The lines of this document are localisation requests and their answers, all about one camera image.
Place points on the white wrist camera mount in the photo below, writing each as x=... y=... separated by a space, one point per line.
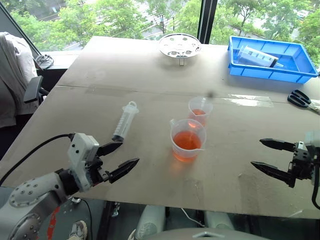
x=81 y=155
x=312 y=140

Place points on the clear plastic syringe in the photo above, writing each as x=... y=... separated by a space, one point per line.
x=123 y=122

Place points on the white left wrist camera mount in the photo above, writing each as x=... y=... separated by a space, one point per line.
x=81 y=155

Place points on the black window frame post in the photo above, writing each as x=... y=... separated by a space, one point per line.
x=207 y=20

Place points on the grey rounded robot body shell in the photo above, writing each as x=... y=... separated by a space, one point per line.
x=200 y=233

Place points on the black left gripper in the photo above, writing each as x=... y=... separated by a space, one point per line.
x=96 y=170

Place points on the white sneaker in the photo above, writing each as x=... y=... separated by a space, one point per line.
x=78 y=231

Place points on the big syringe with black plunger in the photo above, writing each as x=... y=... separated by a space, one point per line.
x=257 y=56

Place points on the clear tape strip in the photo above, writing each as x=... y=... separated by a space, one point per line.
x=250 y=100

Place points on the white round perforated stand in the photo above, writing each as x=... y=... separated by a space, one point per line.
x=180 y=45

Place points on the black chair armrest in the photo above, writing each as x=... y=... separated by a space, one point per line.
x=33 y=88

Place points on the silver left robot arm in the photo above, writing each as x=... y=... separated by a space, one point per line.
x=30 y=200

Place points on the grey cloth-covered chair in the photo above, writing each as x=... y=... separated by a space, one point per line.
x=13 y=75

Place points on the small beaker with orange liquid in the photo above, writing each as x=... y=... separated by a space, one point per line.
x=200 y=110

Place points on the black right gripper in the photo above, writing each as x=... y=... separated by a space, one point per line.
x=301 y=162

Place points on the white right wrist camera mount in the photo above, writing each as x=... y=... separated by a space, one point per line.
x=312 y=140

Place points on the blue plastic tray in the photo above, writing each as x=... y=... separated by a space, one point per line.
x=300 y=70

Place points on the large beaker with orange liquid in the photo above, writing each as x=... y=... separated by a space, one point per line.
x=187 y=143

